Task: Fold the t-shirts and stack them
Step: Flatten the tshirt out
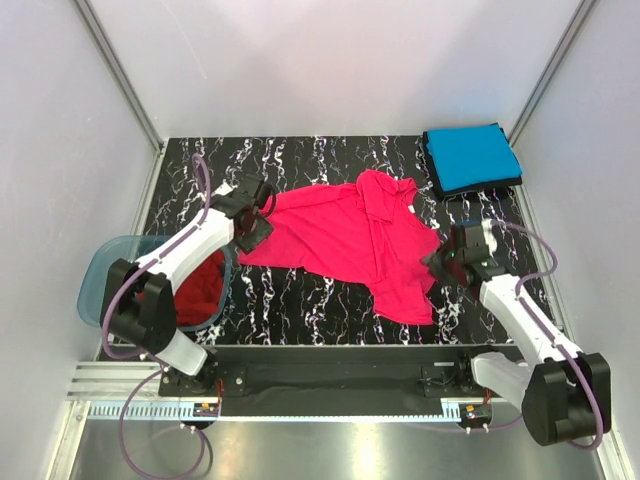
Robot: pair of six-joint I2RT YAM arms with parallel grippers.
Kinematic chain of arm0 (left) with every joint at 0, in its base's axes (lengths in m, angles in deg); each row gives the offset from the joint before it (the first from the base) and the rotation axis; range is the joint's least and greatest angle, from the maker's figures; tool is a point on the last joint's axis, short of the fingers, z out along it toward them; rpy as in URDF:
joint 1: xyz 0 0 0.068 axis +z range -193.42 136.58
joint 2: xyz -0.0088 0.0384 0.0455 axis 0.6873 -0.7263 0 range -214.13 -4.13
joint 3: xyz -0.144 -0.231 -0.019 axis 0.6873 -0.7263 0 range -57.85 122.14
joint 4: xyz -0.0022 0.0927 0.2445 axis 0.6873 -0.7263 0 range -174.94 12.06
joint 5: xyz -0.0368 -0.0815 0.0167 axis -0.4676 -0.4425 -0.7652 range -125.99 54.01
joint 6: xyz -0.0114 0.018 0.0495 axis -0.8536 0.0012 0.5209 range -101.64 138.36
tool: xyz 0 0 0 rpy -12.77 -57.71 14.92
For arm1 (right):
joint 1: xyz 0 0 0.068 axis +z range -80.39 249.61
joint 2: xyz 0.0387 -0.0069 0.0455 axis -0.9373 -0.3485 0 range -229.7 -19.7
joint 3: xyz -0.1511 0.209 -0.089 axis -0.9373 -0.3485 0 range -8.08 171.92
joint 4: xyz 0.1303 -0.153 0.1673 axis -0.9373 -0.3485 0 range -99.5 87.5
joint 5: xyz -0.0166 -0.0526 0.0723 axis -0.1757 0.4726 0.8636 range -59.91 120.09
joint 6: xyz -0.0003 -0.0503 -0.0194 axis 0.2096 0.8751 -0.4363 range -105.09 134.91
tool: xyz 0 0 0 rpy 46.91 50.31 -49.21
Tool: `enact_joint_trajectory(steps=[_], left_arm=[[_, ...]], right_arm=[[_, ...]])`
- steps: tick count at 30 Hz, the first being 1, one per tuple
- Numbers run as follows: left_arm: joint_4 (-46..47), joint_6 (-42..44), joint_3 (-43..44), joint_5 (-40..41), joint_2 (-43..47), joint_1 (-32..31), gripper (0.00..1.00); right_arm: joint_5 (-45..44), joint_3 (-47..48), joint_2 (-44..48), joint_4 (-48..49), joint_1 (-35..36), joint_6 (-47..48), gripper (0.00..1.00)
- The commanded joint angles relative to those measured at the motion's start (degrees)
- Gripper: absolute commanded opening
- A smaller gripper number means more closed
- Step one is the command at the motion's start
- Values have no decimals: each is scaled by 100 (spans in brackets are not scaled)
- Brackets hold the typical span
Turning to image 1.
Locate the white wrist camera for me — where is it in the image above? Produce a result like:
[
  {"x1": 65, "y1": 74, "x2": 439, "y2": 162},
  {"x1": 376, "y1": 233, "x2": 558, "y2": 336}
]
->
[
  {"x1": 481, "y1": 218, "x2": 498, "y2": 257},
  {"x1": 213, "y1": 181, "x2": 234, "y2": 196}
]

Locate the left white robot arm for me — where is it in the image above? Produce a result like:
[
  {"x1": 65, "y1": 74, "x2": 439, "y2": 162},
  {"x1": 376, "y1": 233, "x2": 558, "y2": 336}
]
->
[{"x1": 100, "y1": 176, "x2": 276, "y2": 396}]

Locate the left aluminium frame post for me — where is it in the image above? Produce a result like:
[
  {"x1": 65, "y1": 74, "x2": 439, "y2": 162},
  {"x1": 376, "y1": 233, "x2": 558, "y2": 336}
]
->
[{"x1": 71, "y1": 0, "x2": 164, "y2": 155}]

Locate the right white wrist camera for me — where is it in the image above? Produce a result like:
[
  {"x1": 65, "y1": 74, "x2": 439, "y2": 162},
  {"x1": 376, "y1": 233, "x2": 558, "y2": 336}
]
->
[{"x1": 481, "y1": 218, "x2": 498, "y2": 257}]

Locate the right aluminium frame post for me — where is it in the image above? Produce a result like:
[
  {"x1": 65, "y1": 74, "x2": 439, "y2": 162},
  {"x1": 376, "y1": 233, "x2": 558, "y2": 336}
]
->
[{"x1": 508, "y1": 0, "x2": 600, "y2": 146}]

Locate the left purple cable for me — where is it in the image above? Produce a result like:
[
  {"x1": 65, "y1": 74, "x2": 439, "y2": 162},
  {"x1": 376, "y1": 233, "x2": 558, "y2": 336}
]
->
[{"x1": 102, "y1": 153, "x2": 216, "y2": 476}]

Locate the folded blue t shirt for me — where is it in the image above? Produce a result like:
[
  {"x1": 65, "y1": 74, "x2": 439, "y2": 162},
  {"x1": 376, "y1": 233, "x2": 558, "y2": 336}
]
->
[{"x1": 422, "y1": 123, "x2": 521, "y2": 193}]

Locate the dark red t shirt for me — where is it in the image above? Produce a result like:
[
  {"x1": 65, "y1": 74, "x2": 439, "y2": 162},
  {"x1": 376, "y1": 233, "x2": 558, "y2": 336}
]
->
[{"x1": 174, "y1": 250, "x2": 225, "y2": 327}]

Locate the purple cable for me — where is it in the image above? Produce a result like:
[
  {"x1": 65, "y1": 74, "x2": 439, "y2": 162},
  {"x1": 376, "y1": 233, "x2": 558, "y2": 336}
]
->
[
  {"x1": 102, "y1": 153, "x2": 216, "y2": 476},
  {"x1": 492, "y1": 222, "x2": 601, "y2": 449}
]

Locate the pink t shirt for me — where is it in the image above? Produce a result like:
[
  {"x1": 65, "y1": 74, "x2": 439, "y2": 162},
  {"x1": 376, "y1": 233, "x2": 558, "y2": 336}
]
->
[{"x1": 239, "y1": 170, "x2": 440, "y2": 325}]

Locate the aluminium frame post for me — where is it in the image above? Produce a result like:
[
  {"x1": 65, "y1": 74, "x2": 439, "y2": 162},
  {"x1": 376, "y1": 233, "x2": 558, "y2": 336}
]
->
[
  {"x1": 508, "y1": 0, "x2": 600, "y2": 146},
  {"x1": 71, "y1": 0, "x2": 164, "y2": 155}
]

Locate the black marbled table mat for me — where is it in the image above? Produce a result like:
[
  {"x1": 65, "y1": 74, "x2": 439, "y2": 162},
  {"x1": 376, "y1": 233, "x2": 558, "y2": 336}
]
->
[{"x1": 138, "y1": 135, "x2": 543, "y2": 346}]

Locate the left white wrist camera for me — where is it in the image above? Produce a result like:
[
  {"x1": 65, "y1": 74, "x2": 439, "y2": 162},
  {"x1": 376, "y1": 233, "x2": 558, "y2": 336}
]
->
[{"x1": 213, "y1": 181, "x2": 234, "y2": 196}]

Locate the blue translucent plastic bin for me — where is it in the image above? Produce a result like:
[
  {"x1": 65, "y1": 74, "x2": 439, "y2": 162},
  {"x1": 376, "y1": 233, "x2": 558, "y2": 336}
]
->
[{"x1": 77, "y1": 235, "x2": 232, "y2": 333}]

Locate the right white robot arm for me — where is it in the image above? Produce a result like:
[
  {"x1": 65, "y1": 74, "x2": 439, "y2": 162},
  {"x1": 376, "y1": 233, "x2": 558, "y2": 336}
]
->
[{"x1": 423, "y1": 219, "x2": 611, "y2": 451}]

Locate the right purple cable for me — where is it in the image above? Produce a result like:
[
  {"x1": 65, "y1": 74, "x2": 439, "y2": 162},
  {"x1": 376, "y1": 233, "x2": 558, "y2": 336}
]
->
[{"x1": 492, "y1": 222, "x2": 601, "y2": 449}]

